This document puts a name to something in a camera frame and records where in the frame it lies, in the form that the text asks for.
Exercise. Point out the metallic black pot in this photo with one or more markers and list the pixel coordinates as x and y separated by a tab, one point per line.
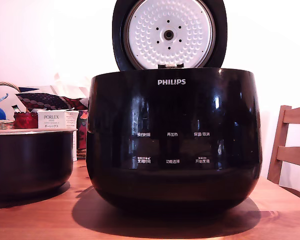
32	162

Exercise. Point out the black Philips rice cooker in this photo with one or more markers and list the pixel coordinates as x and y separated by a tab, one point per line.
172	150

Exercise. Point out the black rice cooker lid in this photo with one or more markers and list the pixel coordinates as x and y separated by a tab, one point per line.
168	35

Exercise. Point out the floral patterned box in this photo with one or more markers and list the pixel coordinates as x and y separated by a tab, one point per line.
82	135

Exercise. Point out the white Porlex box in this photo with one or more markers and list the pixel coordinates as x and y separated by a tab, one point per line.
52	121

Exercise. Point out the patterned cushion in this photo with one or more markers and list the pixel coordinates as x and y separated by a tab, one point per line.
47	100

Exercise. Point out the wooden chair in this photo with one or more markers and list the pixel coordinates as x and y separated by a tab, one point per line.
281	140

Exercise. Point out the woven placemat stack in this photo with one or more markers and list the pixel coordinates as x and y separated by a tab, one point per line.
1	124

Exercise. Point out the wicker basket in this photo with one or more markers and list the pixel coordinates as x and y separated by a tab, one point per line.
5	84

